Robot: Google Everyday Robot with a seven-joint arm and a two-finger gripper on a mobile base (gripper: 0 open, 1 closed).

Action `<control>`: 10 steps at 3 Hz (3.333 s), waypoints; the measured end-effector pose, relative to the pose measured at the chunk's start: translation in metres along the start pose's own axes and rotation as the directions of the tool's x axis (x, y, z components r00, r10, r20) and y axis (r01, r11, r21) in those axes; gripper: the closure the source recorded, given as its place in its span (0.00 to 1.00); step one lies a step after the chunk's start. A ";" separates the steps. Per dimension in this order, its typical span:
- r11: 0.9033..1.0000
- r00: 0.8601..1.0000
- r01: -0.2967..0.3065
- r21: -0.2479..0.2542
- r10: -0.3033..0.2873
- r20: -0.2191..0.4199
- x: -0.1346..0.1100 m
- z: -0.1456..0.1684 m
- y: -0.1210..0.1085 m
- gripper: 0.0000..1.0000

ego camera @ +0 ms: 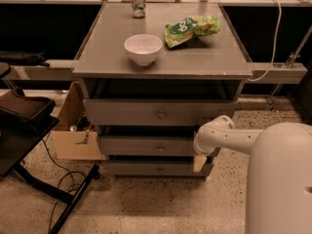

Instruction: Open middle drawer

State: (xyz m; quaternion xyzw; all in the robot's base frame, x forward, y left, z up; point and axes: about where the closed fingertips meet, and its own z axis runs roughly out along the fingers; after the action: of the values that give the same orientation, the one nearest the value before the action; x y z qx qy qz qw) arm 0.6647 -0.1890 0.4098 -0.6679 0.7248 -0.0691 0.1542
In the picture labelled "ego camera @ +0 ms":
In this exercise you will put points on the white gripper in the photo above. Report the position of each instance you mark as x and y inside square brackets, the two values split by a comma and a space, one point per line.
[202, 145]

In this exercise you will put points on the grey drawer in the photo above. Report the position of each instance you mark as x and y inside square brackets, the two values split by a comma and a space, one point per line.
[156, 169]
[146, 146]
[155, 112]

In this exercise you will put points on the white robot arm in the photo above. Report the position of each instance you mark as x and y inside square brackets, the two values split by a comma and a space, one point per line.
[279, 182]

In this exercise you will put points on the grey bottom drawer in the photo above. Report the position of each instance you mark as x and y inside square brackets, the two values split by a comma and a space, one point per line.
[156, 169]

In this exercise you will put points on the grey drawer cabinet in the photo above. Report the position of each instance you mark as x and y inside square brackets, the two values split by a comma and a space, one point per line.
[210, 68]

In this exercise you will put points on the grey top drawer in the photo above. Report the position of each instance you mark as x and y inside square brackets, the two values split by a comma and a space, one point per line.
[155, 112]

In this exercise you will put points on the white bowl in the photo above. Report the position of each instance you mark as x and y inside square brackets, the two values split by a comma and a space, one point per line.
[143, 49]

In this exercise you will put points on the green chip bag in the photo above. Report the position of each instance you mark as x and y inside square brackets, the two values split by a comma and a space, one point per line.
[189, 28]

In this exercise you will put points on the cardboard box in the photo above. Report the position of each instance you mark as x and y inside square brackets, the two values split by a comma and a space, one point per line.
[74, 142]

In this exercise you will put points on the green white soda can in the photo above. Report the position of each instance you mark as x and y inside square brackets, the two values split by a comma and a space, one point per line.
[138, 8]

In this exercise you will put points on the black stand table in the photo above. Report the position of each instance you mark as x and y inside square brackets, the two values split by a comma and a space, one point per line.
[25, 121]

